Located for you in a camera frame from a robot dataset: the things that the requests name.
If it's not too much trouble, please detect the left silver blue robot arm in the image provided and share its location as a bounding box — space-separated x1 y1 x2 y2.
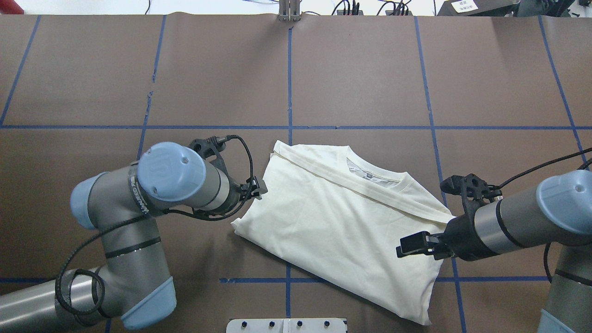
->
1 135 266 333

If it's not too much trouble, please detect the aluminium frame post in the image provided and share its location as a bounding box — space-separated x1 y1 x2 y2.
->
277 0 302 22

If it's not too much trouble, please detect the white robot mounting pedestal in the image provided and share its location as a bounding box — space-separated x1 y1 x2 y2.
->
226 317 349 333

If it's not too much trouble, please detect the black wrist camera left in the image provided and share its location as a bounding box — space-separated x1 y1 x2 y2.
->
187 136 229 175

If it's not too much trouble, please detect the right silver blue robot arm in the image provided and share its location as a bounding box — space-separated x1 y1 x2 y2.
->
397 169 592 333

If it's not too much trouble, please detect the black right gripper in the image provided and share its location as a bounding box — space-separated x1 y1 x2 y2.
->
396 216 484 261

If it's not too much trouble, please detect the black box white label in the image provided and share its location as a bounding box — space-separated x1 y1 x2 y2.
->
436 0 520 17

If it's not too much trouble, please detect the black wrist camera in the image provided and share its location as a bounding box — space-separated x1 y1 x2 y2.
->
439 173 503 217
187 136 229 175

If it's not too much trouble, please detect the cream long-sleeve cat shirt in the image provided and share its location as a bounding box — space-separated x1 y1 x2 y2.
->
231 141 453 326

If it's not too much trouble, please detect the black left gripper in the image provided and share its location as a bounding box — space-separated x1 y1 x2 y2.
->
234 177 268 206

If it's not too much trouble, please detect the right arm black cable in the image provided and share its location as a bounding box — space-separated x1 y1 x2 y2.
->
495 147 592 283

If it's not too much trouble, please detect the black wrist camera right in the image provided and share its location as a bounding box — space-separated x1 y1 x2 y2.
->
439 173 503 217

